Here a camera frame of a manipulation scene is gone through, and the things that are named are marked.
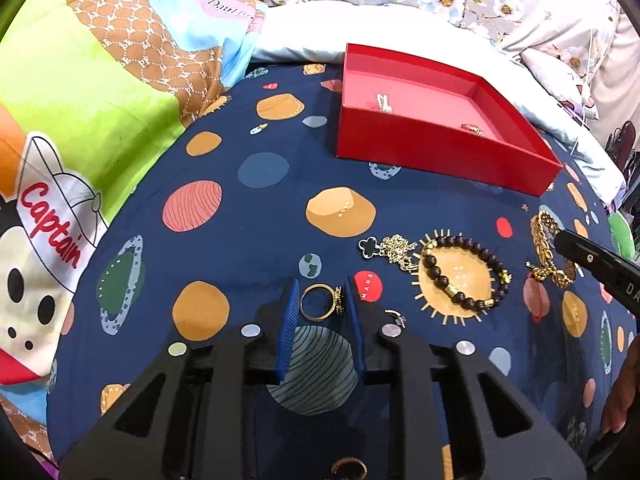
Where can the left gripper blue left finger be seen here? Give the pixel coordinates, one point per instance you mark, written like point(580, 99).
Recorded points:
point(290, 303)

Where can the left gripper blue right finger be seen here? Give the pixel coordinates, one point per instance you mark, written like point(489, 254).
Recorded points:
point(354, 329)

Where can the gold ring red clover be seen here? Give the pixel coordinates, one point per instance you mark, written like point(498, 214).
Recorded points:
point(319, 302)

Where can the gold hoop earring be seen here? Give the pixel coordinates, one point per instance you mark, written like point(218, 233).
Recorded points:
point(398, 318)

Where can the person's right hand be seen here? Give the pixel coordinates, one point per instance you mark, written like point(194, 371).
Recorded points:
point(623, 392)

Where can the green plush cushion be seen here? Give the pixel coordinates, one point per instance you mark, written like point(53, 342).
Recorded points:
point(621, 234)

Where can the navy planet print bedsheet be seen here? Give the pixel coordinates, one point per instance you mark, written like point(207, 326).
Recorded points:
point(223, 220)

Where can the red shallow cardboard box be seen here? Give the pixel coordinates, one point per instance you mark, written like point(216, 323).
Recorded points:
point(406, 111)

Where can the pink white cartoon pillow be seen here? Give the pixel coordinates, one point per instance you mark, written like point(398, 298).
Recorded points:
point(562, 83)

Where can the floral grey bedding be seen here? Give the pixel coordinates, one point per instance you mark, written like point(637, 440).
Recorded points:
point(594, 39)

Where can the colourful cartoon monkey quilt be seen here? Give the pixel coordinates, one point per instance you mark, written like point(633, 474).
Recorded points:
point(92, 94)

